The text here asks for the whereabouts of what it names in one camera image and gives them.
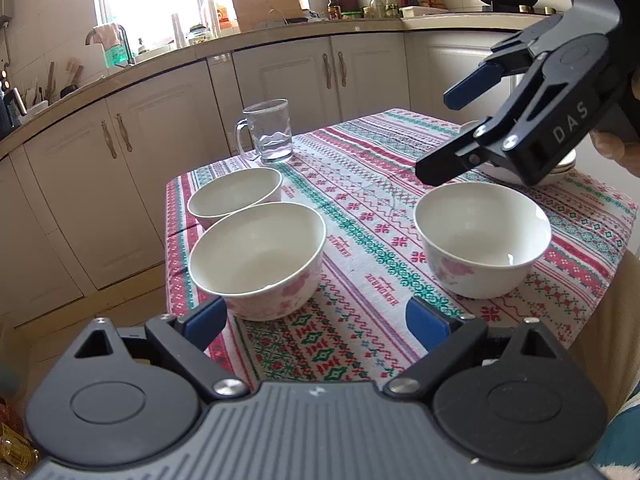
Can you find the person's right hand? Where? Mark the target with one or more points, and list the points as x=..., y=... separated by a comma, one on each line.
x=627, y=155

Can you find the white plate with flower print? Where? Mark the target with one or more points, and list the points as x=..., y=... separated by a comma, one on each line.
x=505, y=176

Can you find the white bowl pink flowers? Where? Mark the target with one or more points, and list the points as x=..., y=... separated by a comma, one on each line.
x=265, y=261
x=480, y=239
x=233, y=192

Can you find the white kitchen cabinets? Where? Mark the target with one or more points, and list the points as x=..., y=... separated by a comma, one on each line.
x=83, y=183

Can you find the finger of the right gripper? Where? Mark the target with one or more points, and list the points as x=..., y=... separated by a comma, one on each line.
x=500, y=67
x=527, y=142

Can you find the kitchen faucet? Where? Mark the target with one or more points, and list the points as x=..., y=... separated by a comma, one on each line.
x=113, y=39

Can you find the wooden cutting board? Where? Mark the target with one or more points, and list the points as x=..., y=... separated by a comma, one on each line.
x=257, y=14

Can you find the clear glass mug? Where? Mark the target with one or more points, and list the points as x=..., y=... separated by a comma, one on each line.
x=269, y=126

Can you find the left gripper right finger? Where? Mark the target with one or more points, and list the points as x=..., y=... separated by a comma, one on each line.
x=453, y=344

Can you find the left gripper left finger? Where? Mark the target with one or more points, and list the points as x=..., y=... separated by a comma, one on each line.
x=180, y=343

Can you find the patterned tablecloth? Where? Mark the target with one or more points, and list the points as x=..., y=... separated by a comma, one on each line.
x=359, y=176

